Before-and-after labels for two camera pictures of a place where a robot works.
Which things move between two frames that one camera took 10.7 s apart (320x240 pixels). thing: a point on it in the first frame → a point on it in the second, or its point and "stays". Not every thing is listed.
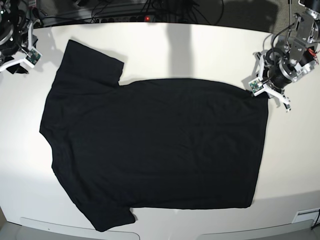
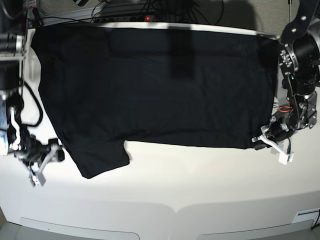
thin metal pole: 289,18 stays
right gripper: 279,78 → 281,127
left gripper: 15,66 → 34,152
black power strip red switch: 138,19 stays
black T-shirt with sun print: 155,144 → 103,86
